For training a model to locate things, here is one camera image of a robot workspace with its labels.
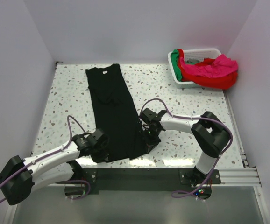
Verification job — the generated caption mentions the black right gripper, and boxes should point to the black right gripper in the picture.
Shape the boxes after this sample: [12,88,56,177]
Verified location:
[140,126,161,153]

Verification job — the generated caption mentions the black t shirt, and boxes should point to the black t shirt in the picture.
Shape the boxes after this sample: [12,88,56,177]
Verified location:
[85,64,147,162]

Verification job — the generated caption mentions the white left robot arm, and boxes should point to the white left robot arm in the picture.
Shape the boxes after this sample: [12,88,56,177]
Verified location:
[0,129,109,205]

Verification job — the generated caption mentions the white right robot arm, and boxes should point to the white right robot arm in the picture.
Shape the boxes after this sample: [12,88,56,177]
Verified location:
[139,108,233,183]

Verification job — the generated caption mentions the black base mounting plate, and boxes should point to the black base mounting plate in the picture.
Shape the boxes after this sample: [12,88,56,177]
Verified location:
[64,167,220,201]

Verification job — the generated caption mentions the green t shirt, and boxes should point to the green t shirt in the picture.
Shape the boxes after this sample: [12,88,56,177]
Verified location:
[171,49,182,82]

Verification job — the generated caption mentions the white plastic laundry basket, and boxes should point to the white plastic laundry basket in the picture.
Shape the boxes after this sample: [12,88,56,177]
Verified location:
[168,48,221,89]

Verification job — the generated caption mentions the red t shirt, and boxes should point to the red t shirt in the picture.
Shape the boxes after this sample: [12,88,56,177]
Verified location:
[177,49,238,90]

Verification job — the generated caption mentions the pink t shirt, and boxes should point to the pink t shirt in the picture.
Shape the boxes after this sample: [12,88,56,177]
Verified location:
[179,54,238,80]

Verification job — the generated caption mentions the aluminium frame rail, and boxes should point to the aluminium frame rail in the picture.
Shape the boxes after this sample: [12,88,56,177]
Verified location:
[15,166,263,187]

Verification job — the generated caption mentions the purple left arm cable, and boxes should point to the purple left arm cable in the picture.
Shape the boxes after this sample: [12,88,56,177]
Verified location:
[0,115,92,210]

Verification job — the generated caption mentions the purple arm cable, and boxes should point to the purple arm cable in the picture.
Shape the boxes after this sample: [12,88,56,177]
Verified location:
[0,115,92,210]
[138,99,234,199]

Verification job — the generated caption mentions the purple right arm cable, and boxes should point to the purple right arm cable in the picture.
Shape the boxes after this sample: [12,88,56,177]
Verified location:
[138,99,234,199]

